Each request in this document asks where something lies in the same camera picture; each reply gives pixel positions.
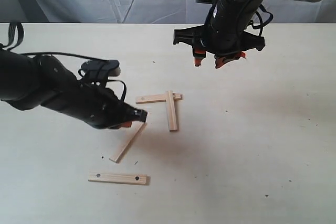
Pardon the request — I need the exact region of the wood strip with black dots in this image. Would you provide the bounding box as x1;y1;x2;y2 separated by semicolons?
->
88;172;148;185

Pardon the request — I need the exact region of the wood strip with metal dots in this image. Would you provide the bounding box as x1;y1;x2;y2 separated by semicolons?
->
135;93;183;104

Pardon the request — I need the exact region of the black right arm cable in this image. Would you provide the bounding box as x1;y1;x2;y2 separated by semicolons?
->
230;0;336;51

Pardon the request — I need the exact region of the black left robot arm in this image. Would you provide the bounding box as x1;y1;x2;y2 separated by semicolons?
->
1;49;148;130

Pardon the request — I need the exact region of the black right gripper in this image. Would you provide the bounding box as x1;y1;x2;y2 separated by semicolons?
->
173;1;265;68

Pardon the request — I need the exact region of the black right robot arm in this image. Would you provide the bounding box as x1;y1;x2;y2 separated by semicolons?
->
173;0;321;69

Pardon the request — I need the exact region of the thin wood strip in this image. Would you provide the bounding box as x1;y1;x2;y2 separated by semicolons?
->
109;123;147;164

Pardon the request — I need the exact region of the short wood strip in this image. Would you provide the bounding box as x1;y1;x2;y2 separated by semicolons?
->
165;90;178;132

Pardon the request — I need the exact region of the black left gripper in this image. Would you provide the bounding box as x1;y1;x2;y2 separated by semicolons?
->
52;84;148;129

